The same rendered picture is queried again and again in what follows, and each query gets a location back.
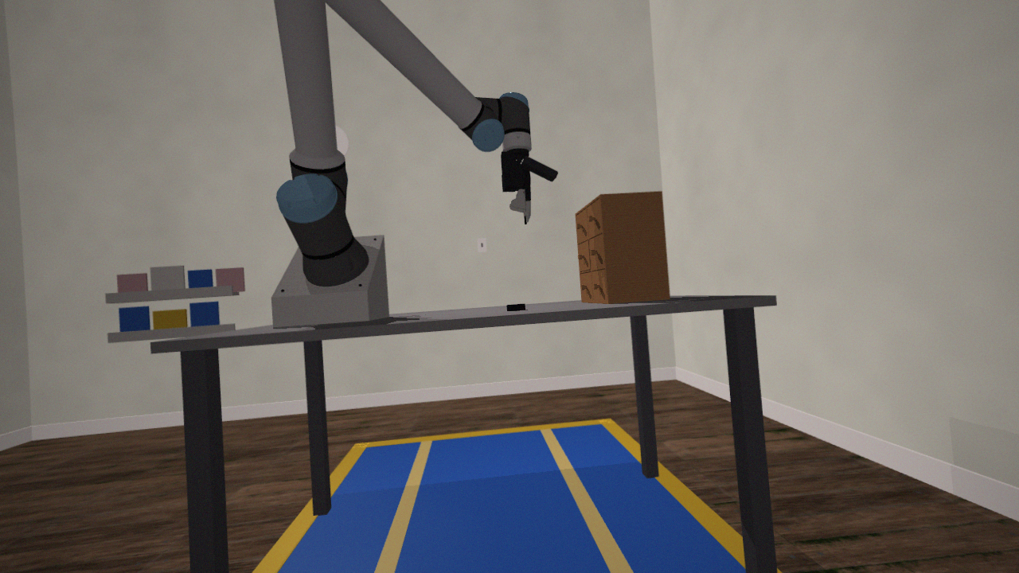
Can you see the brown wooden chest of drawers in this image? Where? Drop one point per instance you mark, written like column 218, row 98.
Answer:
column 634, row 244

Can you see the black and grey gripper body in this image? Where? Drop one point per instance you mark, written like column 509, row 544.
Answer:
column 513, row 172

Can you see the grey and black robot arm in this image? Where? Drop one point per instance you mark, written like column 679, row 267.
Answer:
column 313, row 208

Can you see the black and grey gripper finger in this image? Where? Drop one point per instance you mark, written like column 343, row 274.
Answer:
column 518, row 210
column 524, row 203

